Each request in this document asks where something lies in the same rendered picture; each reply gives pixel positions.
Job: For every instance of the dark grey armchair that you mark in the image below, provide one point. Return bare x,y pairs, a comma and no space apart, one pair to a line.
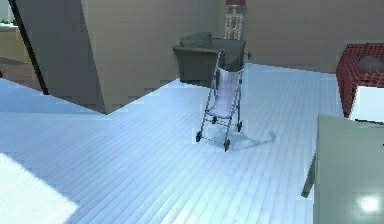
196,63

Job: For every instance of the grey cushion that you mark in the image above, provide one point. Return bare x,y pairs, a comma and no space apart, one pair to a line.
196,40

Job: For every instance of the pale green table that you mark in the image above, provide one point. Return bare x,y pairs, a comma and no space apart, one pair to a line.
350,173

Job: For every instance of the white bed sheet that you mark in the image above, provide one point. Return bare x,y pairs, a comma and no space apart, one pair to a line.
368,103

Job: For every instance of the grey pillow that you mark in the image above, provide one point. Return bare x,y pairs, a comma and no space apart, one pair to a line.
371,64

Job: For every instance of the red shade table lamp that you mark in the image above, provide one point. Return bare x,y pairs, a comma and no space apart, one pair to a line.
234,23

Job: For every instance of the grey folding baby stroller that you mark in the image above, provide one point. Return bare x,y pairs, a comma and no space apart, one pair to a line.
226,96

